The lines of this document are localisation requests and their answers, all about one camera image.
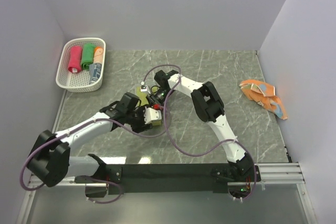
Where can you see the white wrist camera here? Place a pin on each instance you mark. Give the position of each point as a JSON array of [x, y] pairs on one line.
[[144, 88], [153, 116]]

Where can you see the pink rolled towel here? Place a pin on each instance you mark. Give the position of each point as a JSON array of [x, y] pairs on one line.
[[75, 59]]

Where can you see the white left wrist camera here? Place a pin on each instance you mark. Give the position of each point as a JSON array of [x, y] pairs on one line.
[[153, 116]]

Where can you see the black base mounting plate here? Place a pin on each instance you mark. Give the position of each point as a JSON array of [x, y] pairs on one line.
[[166, 178]]

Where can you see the aluminium rail frame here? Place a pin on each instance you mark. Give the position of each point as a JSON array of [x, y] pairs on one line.
[[271, 174]]

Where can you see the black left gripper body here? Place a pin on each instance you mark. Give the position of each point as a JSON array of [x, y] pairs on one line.
[[136, 119]]

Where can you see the green rolled towel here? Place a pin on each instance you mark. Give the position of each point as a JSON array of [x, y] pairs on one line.
[[87, 56]]

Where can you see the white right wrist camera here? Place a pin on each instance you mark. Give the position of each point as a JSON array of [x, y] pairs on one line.
[[144, 88]]

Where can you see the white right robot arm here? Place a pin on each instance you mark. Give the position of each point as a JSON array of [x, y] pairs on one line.
[[209, 108]]

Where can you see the orange patterned towel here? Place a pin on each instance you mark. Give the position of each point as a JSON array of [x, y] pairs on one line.
[[264, 94]]

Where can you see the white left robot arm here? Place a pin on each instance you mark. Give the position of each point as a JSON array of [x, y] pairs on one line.
[[50, 158]]

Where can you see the white plastic basket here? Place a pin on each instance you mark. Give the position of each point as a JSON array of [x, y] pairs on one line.
[[78, 82]]

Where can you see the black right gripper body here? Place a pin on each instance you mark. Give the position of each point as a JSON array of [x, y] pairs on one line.
[[160, 98]]

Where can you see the orange rolled towel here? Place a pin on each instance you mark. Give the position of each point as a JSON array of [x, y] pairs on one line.
[[98, 55]]

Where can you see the grey yellow frog towel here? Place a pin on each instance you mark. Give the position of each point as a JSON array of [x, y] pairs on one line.
[[142, 96]]

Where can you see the blue patterned rolled towel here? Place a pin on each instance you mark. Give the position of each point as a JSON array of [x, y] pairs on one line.
[[95, 72]]

